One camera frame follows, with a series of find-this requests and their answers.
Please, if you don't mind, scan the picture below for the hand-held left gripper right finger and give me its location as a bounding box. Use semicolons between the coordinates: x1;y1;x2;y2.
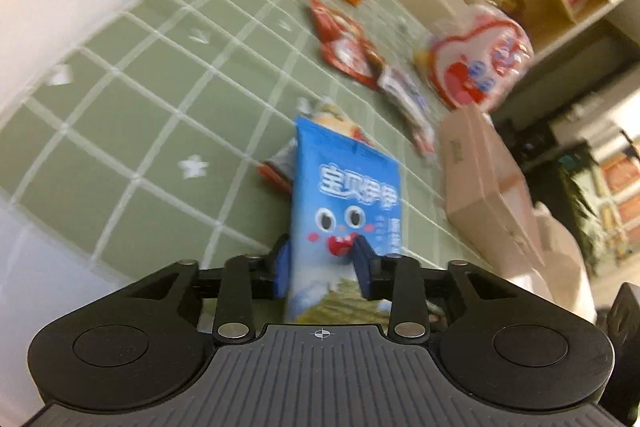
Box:
350;234;521;344

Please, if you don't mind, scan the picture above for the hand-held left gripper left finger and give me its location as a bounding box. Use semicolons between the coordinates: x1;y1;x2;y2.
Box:
120;234;292;345

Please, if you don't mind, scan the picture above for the blue snack packet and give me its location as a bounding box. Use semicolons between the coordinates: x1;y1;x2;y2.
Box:
286;116;403;324

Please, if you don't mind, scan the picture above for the red snack packet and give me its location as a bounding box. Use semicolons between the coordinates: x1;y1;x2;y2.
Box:
257;99;378;195
307;0;386;90

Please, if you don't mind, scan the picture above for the pink cardboard box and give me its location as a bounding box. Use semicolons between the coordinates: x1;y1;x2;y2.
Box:
438;104;553;303

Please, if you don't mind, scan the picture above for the white stick snack packet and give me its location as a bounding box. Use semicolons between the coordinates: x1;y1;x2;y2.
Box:
377;67;438;155

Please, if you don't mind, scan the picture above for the green checked tablecloth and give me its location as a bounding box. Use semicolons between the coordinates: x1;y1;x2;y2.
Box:
0;0;501;290

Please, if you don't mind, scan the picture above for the dark display cabinet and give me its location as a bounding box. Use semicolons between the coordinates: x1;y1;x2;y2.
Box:
495;17;640;278

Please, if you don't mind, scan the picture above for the rabbit-shaped plastic bag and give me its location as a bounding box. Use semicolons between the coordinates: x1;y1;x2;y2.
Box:
412;4;536;112

